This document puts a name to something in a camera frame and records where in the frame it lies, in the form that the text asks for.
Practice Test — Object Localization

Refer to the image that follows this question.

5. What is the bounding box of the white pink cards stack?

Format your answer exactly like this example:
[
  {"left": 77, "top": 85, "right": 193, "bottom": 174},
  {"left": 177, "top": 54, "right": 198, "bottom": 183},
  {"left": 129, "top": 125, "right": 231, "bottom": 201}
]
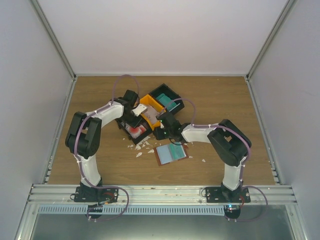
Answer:
[{"left": 143, "top": 105, "right": 159, "bottom": 125}]

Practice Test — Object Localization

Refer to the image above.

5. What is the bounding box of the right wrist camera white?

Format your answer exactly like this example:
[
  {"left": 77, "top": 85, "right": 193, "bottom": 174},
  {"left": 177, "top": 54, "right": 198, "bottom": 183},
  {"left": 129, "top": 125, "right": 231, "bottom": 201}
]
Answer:
[{"left": 156, "top": 113, "right": 162, "bottom": 120}]

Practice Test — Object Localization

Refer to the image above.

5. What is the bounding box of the green cards stack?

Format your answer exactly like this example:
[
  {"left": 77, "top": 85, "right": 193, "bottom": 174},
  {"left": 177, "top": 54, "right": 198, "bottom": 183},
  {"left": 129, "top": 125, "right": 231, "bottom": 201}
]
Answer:
[{"left": 156, "top": 93, "right": 182, "bottom": 114}]

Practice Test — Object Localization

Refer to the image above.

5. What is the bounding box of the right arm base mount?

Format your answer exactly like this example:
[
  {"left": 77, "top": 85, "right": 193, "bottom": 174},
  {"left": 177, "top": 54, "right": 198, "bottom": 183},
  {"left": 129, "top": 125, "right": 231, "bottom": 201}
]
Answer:
[{"left": 200, "top": 185, "right": 251, "bottom": 204}]

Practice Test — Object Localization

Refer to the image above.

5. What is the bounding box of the grey slotted cable duct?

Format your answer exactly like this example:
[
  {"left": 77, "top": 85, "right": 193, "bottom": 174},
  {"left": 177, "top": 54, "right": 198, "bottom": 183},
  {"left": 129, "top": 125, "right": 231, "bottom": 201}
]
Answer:
[{"left": 38, "top": 204, "right": 225, "bottom": 216}]

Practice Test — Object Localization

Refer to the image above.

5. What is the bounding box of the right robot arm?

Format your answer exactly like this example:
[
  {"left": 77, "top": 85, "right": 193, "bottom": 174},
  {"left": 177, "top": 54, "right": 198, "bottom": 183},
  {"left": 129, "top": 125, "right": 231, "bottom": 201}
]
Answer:
[{"left": 153, "top": 112, "right": 252, "bottom": 203}]

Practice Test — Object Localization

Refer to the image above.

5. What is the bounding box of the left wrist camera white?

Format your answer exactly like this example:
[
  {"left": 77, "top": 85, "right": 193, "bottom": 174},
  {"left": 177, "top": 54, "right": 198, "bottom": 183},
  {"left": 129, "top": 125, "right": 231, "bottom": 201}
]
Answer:
[{"left": 131, "top": 103, "right": 148, "bottom": 117}]

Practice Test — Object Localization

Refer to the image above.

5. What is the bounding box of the aluminium rail frame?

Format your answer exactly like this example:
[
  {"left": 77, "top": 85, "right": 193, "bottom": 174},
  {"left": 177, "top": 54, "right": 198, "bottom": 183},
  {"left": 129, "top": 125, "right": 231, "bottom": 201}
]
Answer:
[{"left": 15, "top": 184, "right": 308, "bottom": 240}]

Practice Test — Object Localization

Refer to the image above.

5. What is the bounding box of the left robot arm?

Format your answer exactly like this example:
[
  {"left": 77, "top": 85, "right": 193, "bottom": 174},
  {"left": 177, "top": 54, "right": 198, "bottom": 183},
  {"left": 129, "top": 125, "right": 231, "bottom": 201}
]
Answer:
[{"left": 65, "top": 90, "right": 142, "bottom": 202}]

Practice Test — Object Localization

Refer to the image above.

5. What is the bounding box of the brown leather card holder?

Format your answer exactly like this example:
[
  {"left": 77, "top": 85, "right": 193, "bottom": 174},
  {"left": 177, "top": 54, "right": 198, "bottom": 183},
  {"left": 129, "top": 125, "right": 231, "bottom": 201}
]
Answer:
[{"left": 153, "top": 142, "right": 189, "bottom": 166}]

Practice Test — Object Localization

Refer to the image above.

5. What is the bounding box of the red white cards stack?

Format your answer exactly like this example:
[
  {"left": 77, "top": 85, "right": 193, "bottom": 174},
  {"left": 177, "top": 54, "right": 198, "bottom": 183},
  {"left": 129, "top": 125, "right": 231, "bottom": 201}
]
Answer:
[{"left": 125, "top": 124, "right": 147, "bottom": 139}]

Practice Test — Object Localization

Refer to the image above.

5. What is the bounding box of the white paper scrap pile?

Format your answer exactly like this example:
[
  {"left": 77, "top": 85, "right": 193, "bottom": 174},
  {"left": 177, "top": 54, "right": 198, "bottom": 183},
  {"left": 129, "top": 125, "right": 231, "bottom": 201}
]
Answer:
[{"left": 127, "top": 140, "right": 151, "bottom": 150}]

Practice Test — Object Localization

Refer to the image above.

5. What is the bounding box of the black bin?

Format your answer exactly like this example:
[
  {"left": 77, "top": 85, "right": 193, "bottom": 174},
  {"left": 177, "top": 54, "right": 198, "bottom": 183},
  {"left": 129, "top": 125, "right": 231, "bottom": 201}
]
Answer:
[
  {"left": 116, "top": 118, "right": 152, "bottom": 145},
  {"left": 149, "top": 83, "right": 185, "bottom": 115}
]

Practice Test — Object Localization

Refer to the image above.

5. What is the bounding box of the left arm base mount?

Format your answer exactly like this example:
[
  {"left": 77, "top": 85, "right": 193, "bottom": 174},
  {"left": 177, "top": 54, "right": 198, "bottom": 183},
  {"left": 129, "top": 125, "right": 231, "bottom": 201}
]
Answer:
[{"left": 70, "top": 185, "right": 119, "bottom": 204}]

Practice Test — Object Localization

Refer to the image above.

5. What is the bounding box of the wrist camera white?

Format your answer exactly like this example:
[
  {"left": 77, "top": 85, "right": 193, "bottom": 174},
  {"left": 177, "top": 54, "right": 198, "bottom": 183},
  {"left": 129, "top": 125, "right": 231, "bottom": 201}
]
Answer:
[
  {"left": 131, "top": 103, "right": 148, "bottom": 117},
  {"left": 156, "top": 113, "right": 162, "bottom": 120}
]

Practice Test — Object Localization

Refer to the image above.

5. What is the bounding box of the orange bin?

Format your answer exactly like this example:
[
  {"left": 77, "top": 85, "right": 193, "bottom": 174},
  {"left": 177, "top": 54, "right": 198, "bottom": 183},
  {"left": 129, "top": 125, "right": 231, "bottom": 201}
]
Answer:
[{"left": 139, "top": 94, "right": 164, "bottom": 130}]

